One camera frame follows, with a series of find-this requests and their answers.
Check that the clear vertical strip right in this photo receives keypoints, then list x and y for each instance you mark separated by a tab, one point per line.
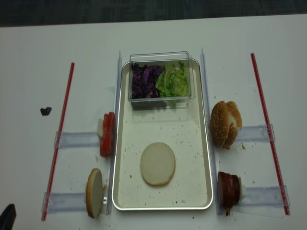
207	112

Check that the silver metal tray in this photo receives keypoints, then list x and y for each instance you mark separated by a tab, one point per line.
184	130

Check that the red rail strip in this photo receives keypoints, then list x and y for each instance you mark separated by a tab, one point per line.
55	154
272	144

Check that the clear vertical strip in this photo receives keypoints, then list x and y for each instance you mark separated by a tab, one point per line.
115	134
207	112

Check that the left red rail strip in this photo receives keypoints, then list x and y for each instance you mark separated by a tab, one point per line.
55	154

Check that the sesame bun front half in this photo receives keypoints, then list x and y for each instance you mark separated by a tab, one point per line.
219	123

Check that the green lettuce pile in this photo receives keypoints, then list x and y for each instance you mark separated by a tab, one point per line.
173	81

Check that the upright bun slice left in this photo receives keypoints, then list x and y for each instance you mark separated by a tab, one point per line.
94	193

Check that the white pusher block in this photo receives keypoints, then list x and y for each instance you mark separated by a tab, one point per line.
242	192
99	130

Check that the clear rail upper left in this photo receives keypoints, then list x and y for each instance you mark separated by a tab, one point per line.
76	140

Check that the shredded purple cabbage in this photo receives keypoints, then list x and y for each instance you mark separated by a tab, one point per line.
144	80

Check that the clear rail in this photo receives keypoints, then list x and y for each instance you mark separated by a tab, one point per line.
76	140
260	133
275	196
63	202

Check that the meat patties stack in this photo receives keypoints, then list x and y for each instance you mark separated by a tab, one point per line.
229	190

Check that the white pusher block left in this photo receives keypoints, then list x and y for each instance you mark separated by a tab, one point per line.
99	130

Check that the bun slice on tray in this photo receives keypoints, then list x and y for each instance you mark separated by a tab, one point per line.
158	164

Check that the right red rail strip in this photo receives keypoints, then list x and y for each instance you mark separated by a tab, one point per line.
272	144

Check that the clear vertical strip left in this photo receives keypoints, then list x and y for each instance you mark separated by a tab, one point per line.
115	134

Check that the clear rail lower right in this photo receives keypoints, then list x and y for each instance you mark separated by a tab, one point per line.
275	196

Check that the clear rail lower left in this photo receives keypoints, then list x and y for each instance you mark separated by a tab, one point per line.
63	202

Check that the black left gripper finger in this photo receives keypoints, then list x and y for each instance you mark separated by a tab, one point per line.
8	217

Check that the white pusher block right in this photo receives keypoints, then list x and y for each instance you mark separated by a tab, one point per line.
242	192

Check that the clear plastic container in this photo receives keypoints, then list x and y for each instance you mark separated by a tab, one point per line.
161	59

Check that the stray purple cabbage piece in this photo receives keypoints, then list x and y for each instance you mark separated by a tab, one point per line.
45	111

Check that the tomato slices stack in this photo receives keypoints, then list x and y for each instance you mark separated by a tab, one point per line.
106	141

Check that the clear rail upper right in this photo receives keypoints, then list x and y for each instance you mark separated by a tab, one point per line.
260	133

